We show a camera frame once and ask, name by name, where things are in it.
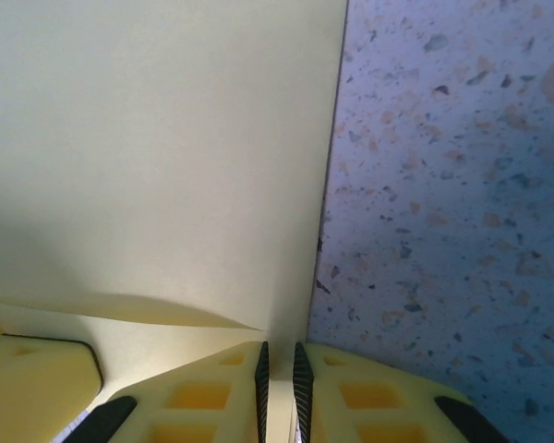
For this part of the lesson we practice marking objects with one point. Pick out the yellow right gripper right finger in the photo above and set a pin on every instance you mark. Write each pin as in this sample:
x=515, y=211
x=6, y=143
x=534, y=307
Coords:
x=374, y=401

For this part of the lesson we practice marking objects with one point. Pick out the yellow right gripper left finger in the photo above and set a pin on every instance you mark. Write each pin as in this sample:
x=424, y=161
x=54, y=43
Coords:
x=189, y=401

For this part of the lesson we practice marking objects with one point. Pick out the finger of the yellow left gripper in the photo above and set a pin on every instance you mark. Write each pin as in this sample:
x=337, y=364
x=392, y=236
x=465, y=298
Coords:
x=27, y=387

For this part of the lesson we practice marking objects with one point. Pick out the yellow cloth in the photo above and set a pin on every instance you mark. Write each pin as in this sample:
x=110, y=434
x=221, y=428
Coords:
x=166, y=138

